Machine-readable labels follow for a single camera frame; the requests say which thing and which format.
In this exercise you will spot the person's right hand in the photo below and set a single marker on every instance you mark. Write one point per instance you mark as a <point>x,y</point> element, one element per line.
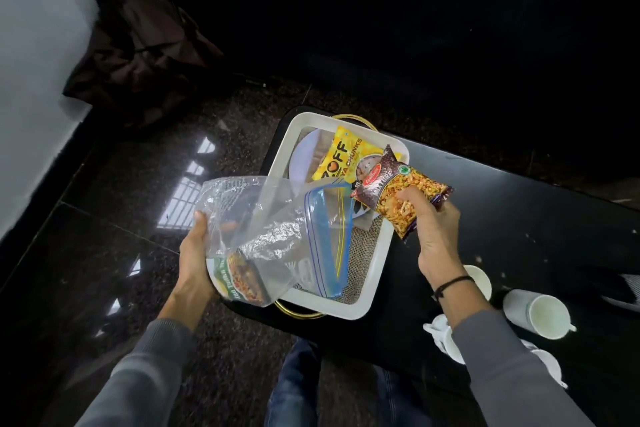
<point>437,241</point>

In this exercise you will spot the person's left hand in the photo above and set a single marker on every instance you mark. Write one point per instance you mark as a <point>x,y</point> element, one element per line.
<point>192,271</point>

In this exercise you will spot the person's right thumb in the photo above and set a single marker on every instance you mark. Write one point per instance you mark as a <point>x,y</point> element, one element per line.
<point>415,202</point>

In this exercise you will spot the person's left thumb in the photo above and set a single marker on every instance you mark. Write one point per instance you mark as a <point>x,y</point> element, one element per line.
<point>200,234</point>

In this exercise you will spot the brown snack packet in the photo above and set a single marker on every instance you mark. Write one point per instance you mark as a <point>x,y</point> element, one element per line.
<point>395,186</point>

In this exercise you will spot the clear plastic zip bag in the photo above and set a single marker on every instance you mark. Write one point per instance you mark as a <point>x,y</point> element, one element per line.
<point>270,236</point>

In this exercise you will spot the person's left forearm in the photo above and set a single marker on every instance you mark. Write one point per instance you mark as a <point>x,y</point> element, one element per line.
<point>150,371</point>

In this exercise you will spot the person's right forearm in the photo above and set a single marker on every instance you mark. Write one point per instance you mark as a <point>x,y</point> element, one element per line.
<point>500,366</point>

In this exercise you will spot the green snack packet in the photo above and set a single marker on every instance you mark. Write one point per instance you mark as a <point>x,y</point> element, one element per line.
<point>245,281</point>

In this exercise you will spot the yellow food packet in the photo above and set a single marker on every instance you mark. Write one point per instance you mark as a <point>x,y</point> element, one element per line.
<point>345,154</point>

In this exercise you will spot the black wristband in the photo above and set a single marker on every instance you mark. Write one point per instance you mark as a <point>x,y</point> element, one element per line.
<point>452,284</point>

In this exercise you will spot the white plate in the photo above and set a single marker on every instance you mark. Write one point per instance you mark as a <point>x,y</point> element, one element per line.
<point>304,156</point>

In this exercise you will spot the person's left leg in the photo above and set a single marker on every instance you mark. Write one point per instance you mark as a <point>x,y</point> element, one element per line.
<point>292,386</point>

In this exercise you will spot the person's leg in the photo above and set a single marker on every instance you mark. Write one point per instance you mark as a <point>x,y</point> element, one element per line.
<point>400,401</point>
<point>292,386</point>

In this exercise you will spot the dark brown bag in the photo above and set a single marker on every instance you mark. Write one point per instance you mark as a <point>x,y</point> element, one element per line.
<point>145,56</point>

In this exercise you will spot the person's right leg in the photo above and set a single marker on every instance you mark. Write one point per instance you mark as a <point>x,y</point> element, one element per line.
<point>400,401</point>

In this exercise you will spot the white striped cloth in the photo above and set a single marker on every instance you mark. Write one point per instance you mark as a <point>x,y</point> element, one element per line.
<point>625,291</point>

